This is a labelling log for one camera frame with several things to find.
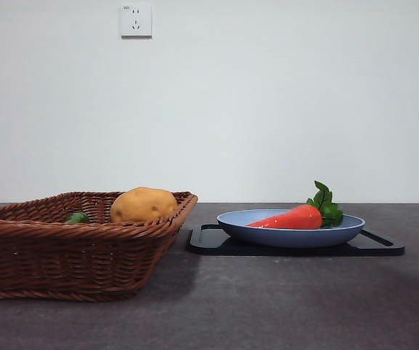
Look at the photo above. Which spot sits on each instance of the brown wicker basket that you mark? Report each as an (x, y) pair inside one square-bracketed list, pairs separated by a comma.
[(67, 262)]

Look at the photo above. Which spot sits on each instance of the white wall socket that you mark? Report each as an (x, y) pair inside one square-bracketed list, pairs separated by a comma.
[(136, 21)]

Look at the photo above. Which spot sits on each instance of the green vegetable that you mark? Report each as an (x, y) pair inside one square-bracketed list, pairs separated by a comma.
[(77, 218)]

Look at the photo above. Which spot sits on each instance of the blue round plate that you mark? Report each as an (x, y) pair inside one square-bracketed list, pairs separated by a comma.
[(285, 237)]

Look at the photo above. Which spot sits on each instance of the orange carrot with green leaves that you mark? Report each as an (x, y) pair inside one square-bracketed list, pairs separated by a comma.
[(296, 218)]

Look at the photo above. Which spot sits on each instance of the black flat tray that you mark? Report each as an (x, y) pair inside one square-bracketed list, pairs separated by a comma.
[(209, 245)]

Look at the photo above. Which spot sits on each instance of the yellow-brown potato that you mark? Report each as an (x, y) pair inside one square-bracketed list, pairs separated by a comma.
[(143, 204)]

